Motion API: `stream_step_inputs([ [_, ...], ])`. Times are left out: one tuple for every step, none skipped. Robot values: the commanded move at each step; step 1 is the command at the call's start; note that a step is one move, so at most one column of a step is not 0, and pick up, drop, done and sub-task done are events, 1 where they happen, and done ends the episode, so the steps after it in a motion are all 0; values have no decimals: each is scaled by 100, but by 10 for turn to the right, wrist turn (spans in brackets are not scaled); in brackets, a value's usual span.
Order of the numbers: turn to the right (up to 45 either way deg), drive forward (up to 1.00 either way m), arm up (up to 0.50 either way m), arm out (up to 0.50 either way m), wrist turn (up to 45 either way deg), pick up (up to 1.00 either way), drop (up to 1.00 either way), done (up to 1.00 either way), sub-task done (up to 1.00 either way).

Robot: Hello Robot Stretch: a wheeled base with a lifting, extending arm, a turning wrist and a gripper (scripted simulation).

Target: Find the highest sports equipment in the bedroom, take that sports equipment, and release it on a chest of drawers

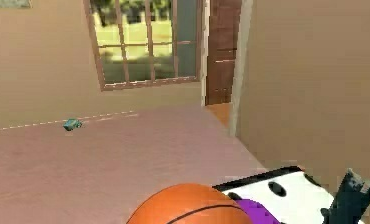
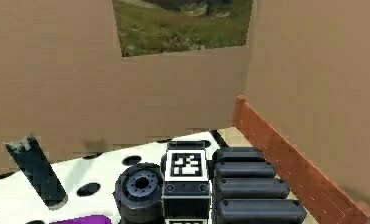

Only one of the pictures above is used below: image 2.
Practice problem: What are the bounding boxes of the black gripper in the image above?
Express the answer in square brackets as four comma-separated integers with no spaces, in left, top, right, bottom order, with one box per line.
[113,162,165,224]

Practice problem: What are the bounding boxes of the red-brown wooden bed frame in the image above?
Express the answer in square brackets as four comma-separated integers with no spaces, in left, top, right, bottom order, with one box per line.
[231,94,370,224]

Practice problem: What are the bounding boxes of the purple object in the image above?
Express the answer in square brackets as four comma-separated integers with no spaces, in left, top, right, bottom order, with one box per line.
[49,214,113,224]

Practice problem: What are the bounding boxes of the framed landscape picture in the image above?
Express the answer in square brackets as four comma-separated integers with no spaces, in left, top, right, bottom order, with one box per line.
[111,0,254,58]

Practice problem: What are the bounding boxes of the white black-spotted bed cover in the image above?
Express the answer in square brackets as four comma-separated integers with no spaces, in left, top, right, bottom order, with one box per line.
[0,130,227,224]

